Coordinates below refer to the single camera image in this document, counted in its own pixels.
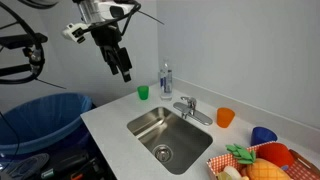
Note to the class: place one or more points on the blue plastic cup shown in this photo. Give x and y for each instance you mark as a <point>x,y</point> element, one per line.
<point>261,136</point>

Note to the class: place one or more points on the metal sink drain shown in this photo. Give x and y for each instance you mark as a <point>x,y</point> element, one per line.
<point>163,153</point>

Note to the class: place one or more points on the black tool pile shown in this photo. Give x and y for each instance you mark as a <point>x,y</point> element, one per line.
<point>76,166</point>

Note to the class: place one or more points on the black bar camera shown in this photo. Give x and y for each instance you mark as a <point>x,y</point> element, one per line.
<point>20,40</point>

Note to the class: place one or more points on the red round plushie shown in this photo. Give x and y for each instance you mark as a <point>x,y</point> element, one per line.
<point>275,154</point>

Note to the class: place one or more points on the stainless steel sink basin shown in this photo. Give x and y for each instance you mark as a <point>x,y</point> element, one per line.
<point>180,133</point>

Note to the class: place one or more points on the clear water bottle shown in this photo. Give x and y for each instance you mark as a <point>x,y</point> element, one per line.
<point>165,83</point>

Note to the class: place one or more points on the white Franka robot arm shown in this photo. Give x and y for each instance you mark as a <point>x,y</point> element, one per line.
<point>96,9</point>

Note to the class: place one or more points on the orange pineapple plushie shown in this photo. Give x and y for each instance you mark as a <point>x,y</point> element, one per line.
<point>265,171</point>

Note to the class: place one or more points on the chrome sink faucet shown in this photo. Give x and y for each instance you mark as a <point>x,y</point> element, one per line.
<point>193,113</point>

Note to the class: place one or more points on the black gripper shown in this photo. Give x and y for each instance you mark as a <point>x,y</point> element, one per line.
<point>106,36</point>

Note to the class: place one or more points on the yellow banana plushie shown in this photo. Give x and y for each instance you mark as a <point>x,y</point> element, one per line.
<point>233,173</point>

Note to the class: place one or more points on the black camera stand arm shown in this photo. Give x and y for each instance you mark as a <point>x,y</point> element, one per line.
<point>13,70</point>

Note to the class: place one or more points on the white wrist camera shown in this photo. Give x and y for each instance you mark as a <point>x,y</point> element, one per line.
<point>72,32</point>

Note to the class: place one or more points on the trash bin with blue bag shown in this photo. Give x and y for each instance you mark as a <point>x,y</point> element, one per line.
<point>40,120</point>

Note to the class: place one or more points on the basket of toy food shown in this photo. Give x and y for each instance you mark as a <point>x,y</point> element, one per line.
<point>218,162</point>

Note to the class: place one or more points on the orange plastic cup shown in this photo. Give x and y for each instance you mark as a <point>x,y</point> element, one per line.
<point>225,118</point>

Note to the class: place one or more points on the green plastic cup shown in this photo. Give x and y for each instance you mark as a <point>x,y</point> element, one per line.
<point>143,93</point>

